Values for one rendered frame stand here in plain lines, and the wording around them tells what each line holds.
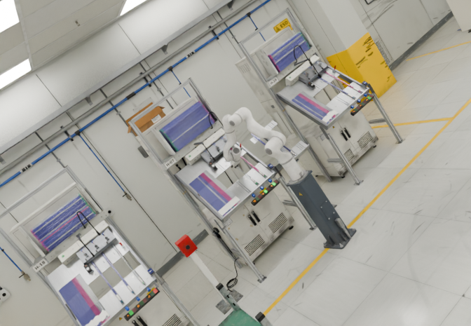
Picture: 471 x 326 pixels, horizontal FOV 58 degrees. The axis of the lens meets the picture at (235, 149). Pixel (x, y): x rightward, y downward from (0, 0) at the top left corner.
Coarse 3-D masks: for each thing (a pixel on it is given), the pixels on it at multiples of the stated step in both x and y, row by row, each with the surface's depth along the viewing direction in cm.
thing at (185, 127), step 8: (200, 104) 426; (184, 112) 421; (192, 112) 422; (200, 112) 425; (208, 112) 429; (176, 120) 415; (184, 120) 418; (192, 120) 421; (200, 120) 425; (208, 120) 428; (168, 128) 412; (176, 128) 415; (184, 128) 418; (192, 128) 421; (200, 128) 425; (168, 136) 412; (176, 136) 414; (184, 136) 418; (192, 136) 421; (176, 144) 414; (184, 144) 418
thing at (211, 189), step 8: (200, 176) 412; (208, 176) 411; (192, 184) 407; (200, 184) 406; (208, 184) 405; (216, 184) 404; (200, 192) 401; (208, 192) 400; (216, 192) 399; (224, 192) 398; (208, 200) 395; (216, 200) 394; (224, 200) 393; (232, 200) 393; (216, 208) 389; (224, 208) 388; (232, 208) 388
